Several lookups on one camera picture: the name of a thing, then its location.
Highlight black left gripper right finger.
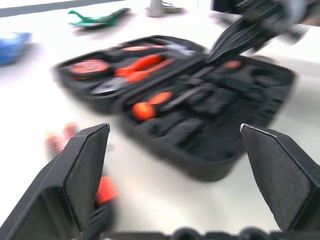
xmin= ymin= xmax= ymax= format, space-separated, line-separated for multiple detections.
xmin=239 ymin=123 xmax=320 ymax=240

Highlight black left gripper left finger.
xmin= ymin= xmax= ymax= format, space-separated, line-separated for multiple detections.
xmin=0 ymin=123 xmax=111 ymax=240

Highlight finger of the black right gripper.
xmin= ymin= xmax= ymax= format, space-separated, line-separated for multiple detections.
xmin=206 ymin=27 xmax=255 ymax=64
xmin=211 ymin=16 xmax=247 ymax=52

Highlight black tool case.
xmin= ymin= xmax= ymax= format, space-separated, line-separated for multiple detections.
xmin=51 ymin=34 xmax=297 ymax=182

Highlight small orange round tool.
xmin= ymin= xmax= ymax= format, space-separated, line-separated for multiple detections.
xmin=223 ymin=60 xmax=243 ymax=71

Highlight silver metal tool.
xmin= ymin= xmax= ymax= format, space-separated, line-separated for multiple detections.
xmin=164 ymin=43 xmax=196 ymax=55

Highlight orange black flat tool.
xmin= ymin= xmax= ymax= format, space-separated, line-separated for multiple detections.
xmin=120 ymin=44 xmax=166 ymax=55

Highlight orange red bit holder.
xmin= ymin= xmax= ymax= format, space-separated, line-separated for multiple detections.
xmin=44 ymin=122 xmax=76 ymax=157

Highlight round steel dish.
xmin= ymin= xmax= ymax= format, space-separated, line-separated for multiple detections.
xmin=163 ymin=1 xmax=186 ymax=15

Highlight steel cup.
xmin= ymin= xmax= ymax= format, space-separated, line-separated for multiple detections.
xmin=145 ymin=0 xmax=166 ymax=18

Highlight green plastic package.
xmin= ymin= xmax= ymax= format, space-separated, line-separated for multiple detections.
xmin=67 ymin=7 xmax=132 ymax=30

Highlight orange black tape measure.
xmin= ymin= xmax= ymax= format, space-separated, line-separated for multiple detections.
xmin=68 ymin=59 xmax=111 ymax=80

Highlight blue mesh bag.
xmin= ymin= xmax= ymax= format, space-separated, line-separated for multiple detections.
xmin=0 ymin=31 xmax=34 ymax=67

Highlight orange black handle tool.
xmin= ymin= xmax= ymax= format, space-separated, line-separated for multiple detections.
xmin=83 ymin=174 xmax=118 ymax=240

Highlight orange handle screwdriver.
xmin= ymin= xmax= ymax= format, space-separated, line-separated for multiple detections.
xmin=131 ymin=101 xmax=157 ymax=122
xmin=148 ymin=91 xmax=174 ymax=107

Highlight orange handled pliers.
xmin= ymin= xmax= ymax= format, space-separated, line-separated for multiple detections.
xmin=91 ymin=54 xmax=174 ymax=96

